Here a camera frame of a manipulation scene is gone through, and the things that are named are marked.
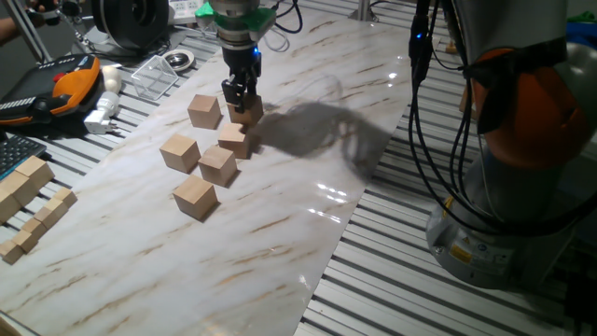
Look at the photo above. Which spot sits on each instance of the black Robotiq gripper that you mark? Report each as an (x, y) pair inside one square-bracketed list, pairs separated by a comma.
[(240, 60)]

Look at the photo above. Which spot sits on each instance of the light wooden cube block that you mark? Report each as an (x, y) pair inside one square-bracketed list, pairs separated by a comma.
[(233, 137), (217, 163), (193, 196), (204, 111), (179, 151), (254, 114)]

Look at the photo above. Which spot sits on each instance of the bare person forearm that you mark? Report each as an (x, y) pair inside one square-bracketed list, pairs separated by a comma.
[(8, 30)]

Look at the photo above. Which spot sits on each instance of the person hand holding device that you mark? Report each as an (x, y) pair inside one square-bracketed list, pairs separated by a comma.
[(42, 13)]

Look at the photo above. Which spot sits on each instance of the white rimmed metal dish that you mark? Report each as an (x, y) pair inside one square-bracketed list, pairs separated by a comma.
[(177, 60)]

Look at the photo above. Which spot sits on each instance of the clear acrylic box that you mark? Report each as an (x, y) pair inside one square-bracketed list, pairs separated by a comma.
[(154, 79)]

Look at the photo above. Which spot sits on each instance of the white power strip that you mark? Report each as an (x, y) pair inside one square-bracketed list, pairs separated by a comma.
[(182, 9)]

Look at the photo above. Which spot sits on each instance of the white egg shaped object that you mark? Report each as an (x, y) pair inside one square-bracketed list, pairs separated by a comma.
[(112, 79)]

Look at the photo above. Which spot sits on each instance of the white power adapter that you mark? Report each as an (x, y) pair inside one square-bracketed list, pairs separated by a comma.
[(105, 107)]

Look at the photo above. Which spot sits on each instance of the black filament spool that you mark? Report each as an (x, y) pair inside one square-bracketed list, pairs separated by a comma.
[(116, 23)]

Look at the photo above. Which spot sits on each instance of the white marble pattern board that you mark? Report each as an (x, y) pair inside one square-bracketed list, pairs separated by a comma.
[(261, 261)]

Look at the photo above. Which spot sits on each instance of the orange black teach pendant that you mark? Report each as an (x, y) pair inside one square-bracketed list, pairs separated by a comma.
[(70, 88)]

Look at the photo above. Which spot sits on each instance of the small spare wooden cube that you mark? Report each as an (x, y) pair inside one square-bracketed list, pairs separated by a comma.
[(33, 228), (24, 240), (45, 217), (56, 207), (10, 252), (65, 197)]

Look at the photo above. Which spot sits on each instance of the grey metal strut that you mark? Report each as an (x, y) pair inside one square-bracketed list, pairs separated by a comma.
[(28, 32)]

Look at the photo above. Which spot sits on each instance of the large spare wooden cube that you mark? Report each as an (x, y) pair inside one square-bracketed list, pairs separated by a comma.
[(18, 186), (35, 170), (7, 205)]

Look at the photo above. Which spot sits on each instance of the black computer keyboard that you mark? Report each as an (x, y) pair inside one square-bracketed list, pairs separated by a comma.
[(18, 154)]

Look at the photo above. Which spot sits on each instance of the green cloth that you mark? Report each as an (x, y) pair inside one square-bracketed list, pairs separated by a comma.
[(585, 18)]

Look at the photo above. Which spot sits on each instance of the aluminium profile post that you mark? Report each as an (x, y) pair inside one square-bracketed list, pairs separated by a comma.
[(364, 9)]

